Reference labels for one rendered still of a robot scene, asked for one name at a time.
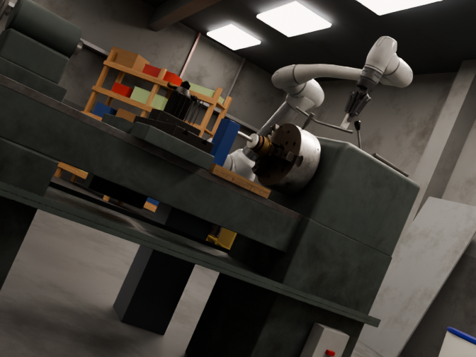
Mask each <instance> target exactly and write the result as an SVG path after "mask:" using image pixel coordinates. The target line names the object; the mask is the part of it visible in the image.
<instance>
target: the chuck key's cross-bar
mask: <svg viewBox="0 0 476 357"><path fill-rule="evenodd" d="M295 109H297V110H298V111H300V112H301V113H302V114H304V115H306V116H307V117H308V116H309V115H308V114H307V113H306V112H304V111H303V110H301V109H300V108H298V107H296V108H295ZM311 120H313V121H314V122H315V123H317V124H320V125H324V126H327V127H330V128H334V129H337V130H341V131H344V132H348V133H351V134H353V131H351V130H347V129H343V128H341V127H337V126H334V125H330V124H327V123H323V122H319V121H317V120H315V119H314V118H311Z"/></svg>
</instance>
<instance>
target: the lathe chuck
mask: <svg viewBox="0 0 476 357"><path fill-rule="evenodd" d="M280 145H282V146H283V147H284V150H286V151H289V152H291V153H293V154H295V155H297V156H299V157H301V156H302V161H301V162H300V165H299V166H297V164H294V163H291V162H289V161H284V160H282V159H279V158H277V157H275V156H273V155H271V154H270V155H271V156H272V157H274V158H275V159H276V161H277V163H272V164H271V165H270V166H269V167H268V168H267V170H265V172H263V173H262V175H261V176H260V177H259V178H258V179H257V180H258V182H259V183H260V184H262V185H264V186H266V187H268V188H270V189H273V190H275V191H277V192H279V193H284V192H287V191H290V190H292V189H294V188H295V187H296V186H298V185H299V184H300V183H301V182H302V181H303V179H304V178H305V177H306V175H307V174H308V172H309V170H310V169H311V166H312V163H313V161H314V157H315V141H314V139H313V137H312V136H311V134H310V133H309V132H307V131H305V130H303V129H301V128H300V127H298V126H296V125H295V124H292V123H285V124H282V133H281V142H280ZM286 182H291V185H290V186H285V185H284V183H286Z"/></svg>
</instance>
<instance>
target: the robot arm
mask: <svg viewBox="0 0 476 357"><path fill-rule="evenodd" d="M396 51H397V41H396V40H394V39H392V38H391V37H388V36H382V37H380V38H379V39H378V40H377V41H376V42H375V44H374V46H373V47H372V48H371V50H370V52H369V54H368V56H367V59H366V63H365V66H364V67H363V69H355V68H350V67H342V66H336V65H331V64H296V65H290V66H287V67H282V68H280V69H279V70H277V71H276V72H275V73H274V74H273V76H272V78H271V81H272V83H273V85H274V86H275V87H276V88H278V89H283V90H284V91H286V92H287V93H288V94H287V96H286V98H285V102H284V103H283V104H282V105H281V107H280V108H279V109H278V110H277V111H276V112H275V113H274V114H273V115H272V116H271V118H270V119H269V120H268V121H267V122H266V124H265V125H264V126H263V127H262V128H261V129H260V130H259V131H258V132H257V134H258V135H263V136H266V133H267V132H270V127H271V126H273V125H275V124H276V125H278V126H281V125H282V124H285V123H291V122H292V120H293V119H294V118H295V117H296V116H297V115H298V113H301V112H300V111H298V110H297V109H295V108H296V107H298V108H300V109H301V110H303V111H306V110H308V109H310V108H316V107H318V106H320V105H321V103H322V102H323V100H324V92H323V90H322V88H321V87H320V85H319V84H318V83H317V82H316V81H315V80H314V79H315V78H318V77H333V78H339V79H350V80H356V81H358V83H357V84H356V85H357V88H356V89H355V91H354V92H349V97H348V100H347V103H346V107H345V109H344V111H345V112H346V115H345V117H344V120H343V122H342V124H341V126H340V127H341V128H343V129H347V127H348V126H349V123H350V122H351V121H352V119H353V117H354V116H358V115H359V113H360V112H361V111H362V110H363V108H364V107H365V106H366V104H367V102H369V101H370V100H371V98H370V97H369V93H370V92H371V91H372V90H373V88H374V86H375V84H378V82H379V81H380V82H381V83H382V84H383V85H390V86H396V87H401V88H402V87H406V86H408V85H410V83H411V82H412V79H413V73H412V70H411V68H410V67H409V65H408V64H407V63H406V62H405V61H404V60H402V59H401V58H399V57H398V56H397V54H396ZM255 154H256V153H255V152H253V150H251V149H249V148H248V147H247V146H246V147H245V148H244V149H238V150H236V151H235V152H233V153H231V154H228V155H227V158H226V160H225V163H224V165H223V167H224V168H226V169H228V170H230V171H232V172H234V173H236V174H239V175H240V176H243V177H244V178H246V179H249V180H250V181H253V182H254V179H255V175H256V174H254V173H253V171H252V169H251V168H252V167H253V166H254V165H255V161H254V160H255V158H256V155H255Z"/></svg>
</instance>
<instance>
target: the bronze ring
mask: <svg viewBox="0 0 476 357"><path fill-rule="evenodd" d="M257 135H258V134H257ZM258 136H259V141H258V142H257V144H256V146H255V147H253V148H250V149H251V150H253V152H255V153H257V154H258V155H259V156H260V157H262V156H264V155H266V156H267V155H269V153H268V151H269V149H270V147H271V145H273V144H272V143H271V139H270V138H268V137H264V136H263V135H258Z"/></svg>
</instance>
